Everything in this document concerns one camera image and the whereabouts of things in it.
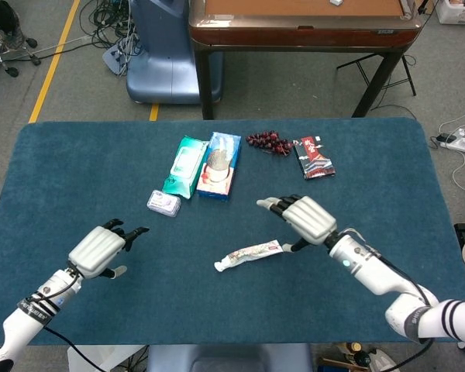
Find black floor cable bundle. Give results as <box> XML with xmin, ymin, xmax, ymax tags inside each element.
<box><xmin>77</xmin><ymin>0</ymin><xmax>140</xmax><ymax>74</ymax></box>

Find dark red grape bunch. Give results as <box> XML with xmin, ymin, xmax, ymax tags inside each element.
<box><xmin>245</xmin><ymin>130</ymin><xmax>294</xmax><ymax>157</ymax></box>

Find white printed toothpaste tube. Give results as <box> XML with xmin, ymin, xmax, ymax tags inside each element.
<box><xmin>213</xmin><ymin>239</ymin><xmax>284</xmax><ymax>273</ymax></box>

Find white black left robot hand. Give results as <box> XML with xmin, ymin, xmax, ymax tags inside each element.
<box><xmin>67</xmin><ymin>219</ymin><xmax>150</xmax><ymax>281</ymax></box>

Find black wheeled office chair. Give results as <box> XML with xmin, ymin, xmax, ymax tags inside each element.
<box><xmin>0</xmin><ymin>0</ymin><xmax>40</xmax><ymax>78</ymax></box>

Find blue felt table cover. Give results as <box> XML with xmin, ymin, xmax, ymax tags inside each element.
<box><xmin>0</xmin><ymin>118</ymin><xmax>465</xmax><ymax>346</ymax></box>

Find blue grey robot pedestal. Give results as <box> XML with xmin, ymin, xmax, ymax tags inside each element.
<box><xmin>102</xmin><ymin>0</ymin><xmax>224</xmax><ymax>105</ymax></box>

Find blue grey own robot base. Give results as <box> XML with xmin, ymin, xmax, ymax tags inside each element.
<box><xmin>146</xmin><ymin>343</ymin><xmax>314</xmax><ymax>372</ymax></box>

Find white floor box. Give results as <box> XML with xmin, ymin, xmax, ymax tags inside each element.
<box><xmin>67</xmin><ymin>344</ymin><xmax>148</xmax><ymax>372</ymax></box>

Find white loose floor cable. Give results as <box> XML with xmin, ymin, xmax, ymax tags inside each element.
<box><xmin>437</xmin><ymin>110</ymin><xmax>465</xmax><ymax>193</ymax></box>

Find small clear pocket tissue pack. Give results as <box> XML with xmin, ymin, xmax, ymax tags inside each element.
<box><xmin>146</xmin><ymin>188</ymin><xmax>182</xmax><ymax>218</ymax></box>

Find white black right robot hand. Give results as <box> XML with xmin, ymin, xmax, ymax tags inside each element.
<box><xmin>256</xmin><ymin>194</ymin><xmax>338</xmax><ymax>253</ymax></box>

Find green wet wipes pack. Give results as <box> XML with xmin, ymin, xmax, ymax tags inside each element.
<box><xmin>161</xmin><ymin>135</ymin><xmax>210</xmax><ymax>200</ymax></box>

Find dark bottles on floor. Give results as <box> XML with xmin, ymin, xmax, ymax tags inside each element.
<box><xmin>335</xmin><ymin>341</ymin><xmax>373</xmax><ymax>367</ymax></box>

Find brown mahjong table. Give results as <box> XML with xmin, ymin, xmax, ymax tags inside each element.
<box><xmin>188</xmin><ymin>0</ymin><xmax>423</xmax><ymax>120</ymax></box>

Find white storage crate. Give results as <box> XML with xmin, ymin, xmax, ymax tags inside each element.
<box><xmin>436</xmin><ymin>0</ymin><xmax>465</xmax><ymax>25</ymax></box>

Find white power strip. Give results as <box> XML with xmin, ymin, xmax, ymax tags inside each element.
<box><xmin>436</xmin><ymin>133</ymin><xmax>465</xmax><ymax>152</ymax></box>

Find dark printed card box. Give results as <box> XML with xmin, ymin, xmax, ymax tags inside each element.
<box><xmin>292</xmin><ymin>135</ymin><xmax>337</xmax><ymax>181</ymax></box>

